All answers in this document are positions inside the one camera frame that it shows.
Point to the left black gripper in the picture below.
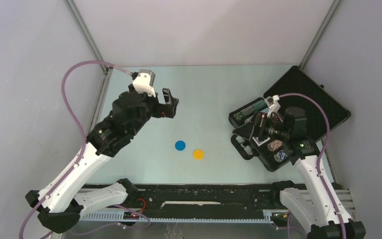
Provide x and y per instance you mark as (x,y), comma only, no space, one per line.
(167,109)

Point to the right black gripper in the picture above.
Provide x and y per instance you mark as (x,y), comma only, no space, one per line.
(245,130)

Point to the blue disc chip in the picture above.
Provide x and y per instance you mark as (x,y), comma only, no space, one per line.
(180,145)

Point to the yellow disc chip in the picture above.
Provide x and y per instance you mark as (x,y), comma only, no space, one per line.
(198,154)

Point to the black poker case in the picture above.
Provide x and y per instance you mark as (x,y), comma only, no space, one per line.
(295,89)

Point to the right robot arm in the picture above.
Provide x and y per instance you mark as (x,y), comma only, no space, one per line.
(324,217)

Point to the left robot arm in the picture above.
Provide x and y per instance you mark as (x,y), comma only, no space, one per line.
(60,205)

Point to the blue card deck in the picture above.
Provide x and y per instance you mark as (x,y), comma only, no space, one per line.
(260,140)

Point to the green chip row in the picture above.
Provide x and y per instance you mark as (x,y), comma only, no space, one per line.
(249,110)

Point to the brown chip row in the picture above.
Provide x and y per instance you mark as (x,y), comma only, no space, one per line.
(274,145)

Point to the blue chip row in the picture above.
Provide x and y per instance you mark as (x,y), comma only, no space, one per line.
(280,156)

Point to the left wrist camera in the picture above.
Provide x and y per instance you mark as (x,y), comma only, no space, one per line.
(144,81)

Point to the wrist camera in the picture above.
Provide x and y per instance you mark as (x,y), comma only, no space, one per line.
(144,81)
(273,105)

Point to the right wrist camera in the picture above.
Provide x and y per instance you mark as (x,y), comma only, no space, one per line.
(273,105)

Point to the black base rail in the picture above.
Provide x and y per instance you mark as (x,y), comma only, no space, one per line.
(209,201)

